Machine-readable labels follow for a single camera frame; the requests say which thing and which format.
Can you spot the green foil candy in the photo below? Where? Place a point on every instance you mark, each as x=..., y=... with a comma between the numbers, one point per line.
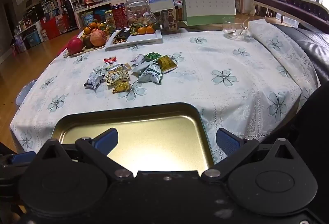
x=152, y=56

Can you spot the dark chaise lounge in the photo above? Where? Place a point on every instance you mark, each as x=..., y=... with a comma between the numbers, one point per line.
x=295, y=5

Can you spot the red apple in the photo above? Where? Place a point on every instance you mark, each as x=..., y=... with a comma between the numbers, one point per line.
x=75, y=46

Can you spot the brown patterned box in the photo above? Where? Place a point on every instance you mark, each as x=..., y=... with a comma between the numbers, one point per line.
x=169, y=20

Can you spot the red bag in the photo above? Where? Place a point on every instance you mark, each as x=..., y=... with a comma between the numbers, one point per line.
x=50, y=27

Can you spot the black snack bag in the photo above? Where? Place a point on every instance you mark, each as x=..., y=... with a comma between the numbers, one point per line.
x=122, y=33

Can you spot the dark gold snack packet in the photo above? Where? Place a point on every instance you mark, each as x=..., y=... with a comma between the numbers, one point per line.
x=167, y=63

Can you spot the dark brown fruit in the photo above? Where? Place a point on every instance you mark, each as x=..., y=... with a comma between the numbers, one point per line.
x=86, y=40

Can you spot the large glass jar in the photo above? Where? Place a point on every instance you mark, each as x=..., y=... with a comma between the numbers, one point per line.
x=137, y=7

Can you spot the white floral tablecloth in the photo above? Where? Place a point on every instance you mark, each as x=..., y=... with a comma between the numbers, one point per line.
x=205, y=90

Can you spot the black leather sofa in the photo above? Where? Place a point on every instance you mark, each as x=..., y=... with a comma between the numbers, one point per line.
x=308, y=41

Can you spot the clear glass cup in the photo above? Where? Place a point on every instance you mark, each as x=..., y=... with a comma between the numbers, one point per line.
x=234, y=28

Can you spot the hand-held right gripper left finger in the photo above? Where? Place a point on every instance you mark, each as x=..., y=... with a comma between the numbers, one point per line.
x=108, y=139

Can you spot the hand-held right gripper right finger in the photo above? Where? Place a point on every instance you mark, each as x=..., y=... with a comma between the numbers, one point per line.
x=227, y=140

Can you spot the red and white snack packet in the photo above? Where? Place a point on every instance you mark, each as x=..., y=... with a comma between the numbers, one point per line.
x=110, y=60

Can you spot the shiny gold snack packet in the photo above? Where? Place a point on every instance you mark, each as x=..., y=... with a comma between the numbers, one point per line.
x=121, y=87

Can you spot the white snack packet pink print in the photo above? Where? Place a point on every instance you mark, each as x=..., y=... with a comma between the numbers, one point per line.
x=137, y=59

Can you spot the gold metal tin box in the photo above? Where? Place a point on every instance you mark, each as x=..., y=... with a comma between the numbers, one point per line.
x=159, y=141

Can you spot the small glass jar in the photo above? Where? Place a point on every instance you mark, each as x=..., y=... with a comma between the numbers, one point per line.
x=110, y=18

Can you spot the pink yellow apple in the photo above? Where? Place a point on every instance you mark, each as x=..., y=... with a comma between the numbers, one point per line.
x=98, y=37

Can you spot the red tin can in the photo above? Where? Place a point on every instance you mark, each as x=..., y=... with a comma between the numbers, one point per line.
x=118, y=16

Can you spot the cluttered bookshelf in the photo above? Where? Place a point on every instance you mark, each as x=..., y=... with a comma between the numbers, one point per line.
x=60, y=0

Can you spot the green desk calendar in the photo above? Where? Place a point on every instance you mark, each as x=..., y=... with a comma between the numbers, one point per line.
x=209, y=0

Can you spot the white and green snack packet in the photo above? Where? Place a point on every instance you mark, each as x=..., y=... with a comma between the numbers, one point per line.
x=152, y=76
x=142, y=67

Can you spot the white rectangular plate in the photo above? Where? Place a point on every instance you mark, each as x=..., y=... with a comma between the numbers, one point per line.
x=144, y=38

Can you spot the tangerine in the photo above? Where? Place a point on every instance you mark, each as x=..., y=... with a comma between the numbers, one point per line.
x=150, y=29
x=141, y=30

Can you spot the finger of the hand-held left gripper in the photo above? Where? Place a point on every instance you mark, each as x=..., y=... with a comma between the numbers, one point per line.
x=21, y=157

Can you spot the yellow and silver snack packet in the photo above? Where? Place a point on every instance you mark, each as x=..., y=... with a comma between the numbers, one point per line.
x=116, y=67

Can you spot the pile of leafy tangerines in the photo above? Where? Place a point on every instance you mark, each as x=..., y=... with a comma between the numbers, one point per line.
x=93, y=26

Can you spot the gold foil chocolate coins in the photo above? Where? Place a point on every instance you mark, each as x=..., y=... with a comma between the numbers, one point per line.
x=119, y=40

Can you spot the blue storage box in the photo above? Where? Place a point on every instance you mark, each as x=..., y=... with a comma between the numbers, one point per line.
x=33, y=38

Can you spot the yellow fruit tray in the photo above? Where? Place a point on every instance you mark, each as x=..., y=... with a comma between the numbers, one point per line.
x=88, y=49

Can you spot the white low cabinet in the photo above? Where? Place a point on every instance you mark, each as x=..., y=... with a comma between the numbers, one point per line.
x=102, y=6

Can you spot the yellow patterned snack packet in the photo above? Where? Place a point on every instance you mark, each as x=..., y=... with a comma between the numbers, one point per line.
x=117, y=77

